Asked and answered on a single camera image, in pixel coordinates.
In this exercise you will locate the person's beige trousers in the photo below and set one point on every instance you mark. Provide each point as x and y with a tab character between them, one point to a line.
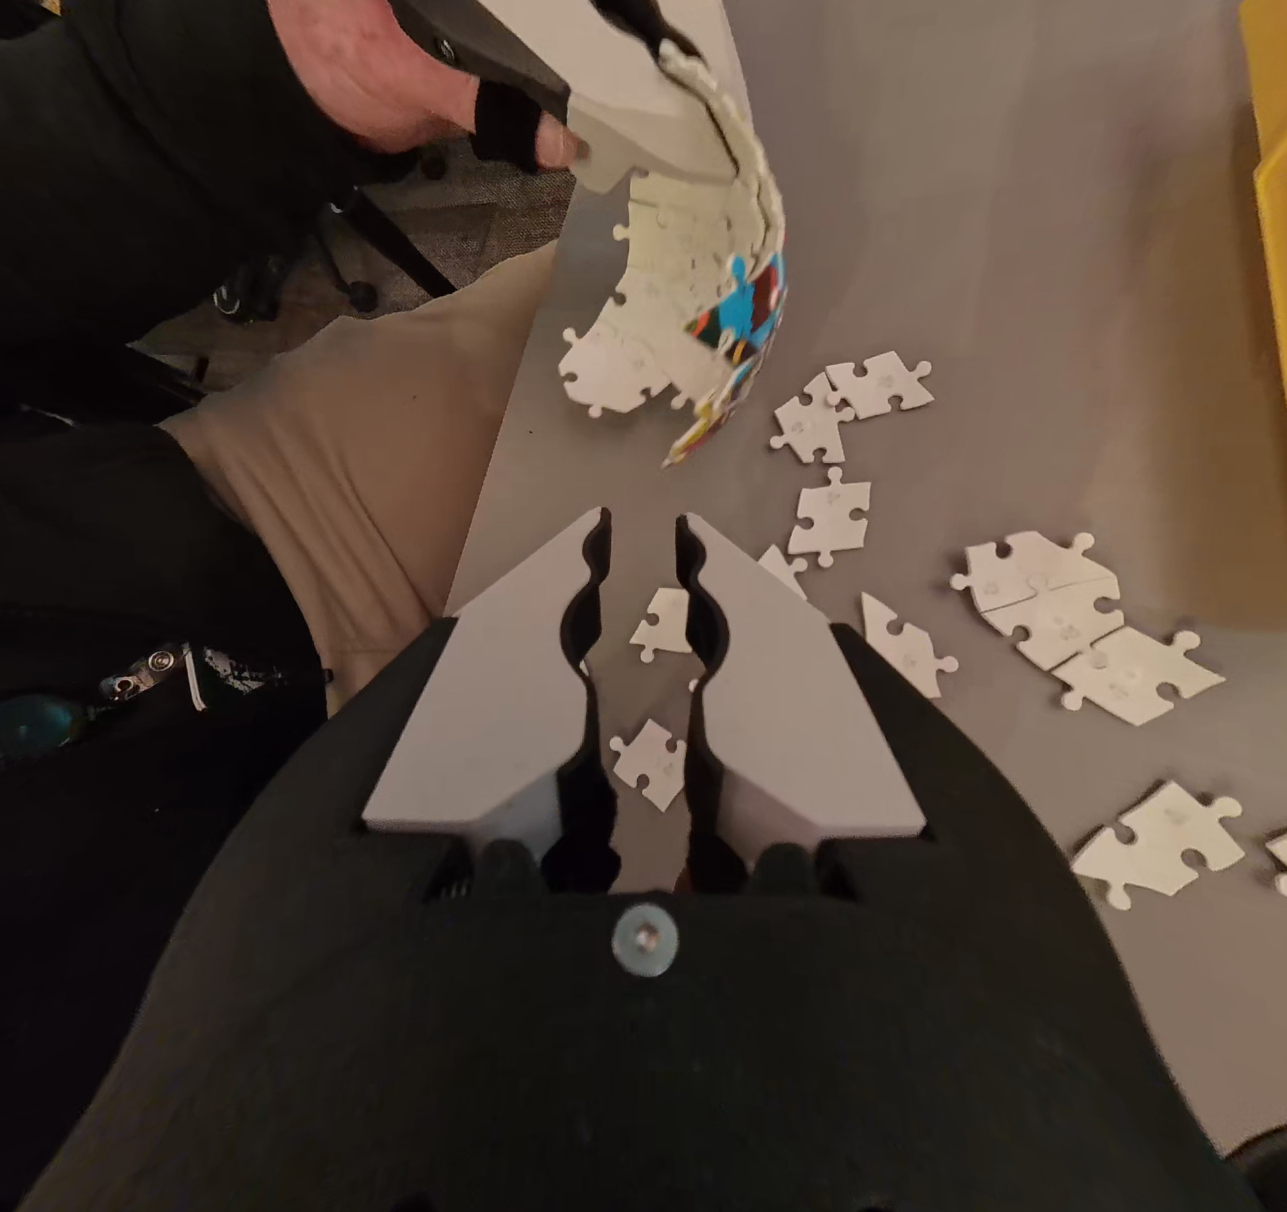
332	448

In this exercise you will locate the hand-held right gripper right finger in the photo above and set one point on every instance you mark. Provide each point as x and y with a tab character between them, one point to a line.
805	730

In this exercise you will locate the person's left hand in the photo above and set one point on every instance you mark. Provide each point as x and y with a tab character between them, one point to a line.
342	55

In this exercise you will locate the partly built puzzle ball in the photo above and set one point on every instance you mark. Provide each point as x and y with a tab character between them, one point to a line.
664	307

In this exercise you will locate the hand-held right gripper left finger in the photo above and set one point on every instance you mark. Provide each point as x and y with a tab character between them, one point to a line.
472	710

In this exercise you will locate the person's left forearm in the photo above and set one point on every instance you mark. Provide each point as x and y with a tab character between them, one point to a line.
151	126

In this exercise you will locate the yellow plastic bin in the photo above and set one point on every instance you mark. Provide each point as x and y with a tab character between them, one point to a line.
1269	176

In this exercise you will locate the black office chair base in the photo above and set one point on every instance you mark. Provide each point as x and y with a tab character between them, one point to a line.
397	242

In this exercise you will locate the puzzle pieces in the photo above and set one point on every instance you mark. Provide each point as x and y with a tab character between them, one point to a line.
830	518

